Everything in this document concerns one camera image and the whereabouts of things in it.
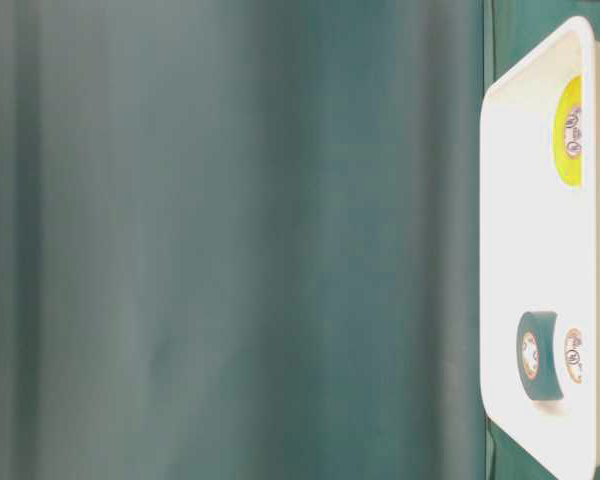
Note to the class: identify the white rectangular plastic case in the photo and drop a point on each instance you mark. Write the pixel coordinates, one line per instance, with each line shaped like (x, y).
(540, 249)

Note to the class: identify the yellow tape roll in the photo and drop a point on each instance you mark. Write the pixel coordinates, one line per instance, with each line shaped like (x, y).
(568, 135)

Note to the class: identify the white tape roll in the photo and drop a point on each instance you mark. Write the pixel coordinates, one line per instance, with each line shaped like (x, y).
(573, 357)

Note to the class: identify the green tape roll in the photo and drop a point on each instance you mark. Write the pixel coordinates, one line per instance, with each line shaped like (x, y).
(535, 356)

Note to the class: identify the green table cloth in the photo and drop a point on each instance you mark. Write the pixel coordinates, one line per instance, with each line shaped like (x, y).
(239, 239)

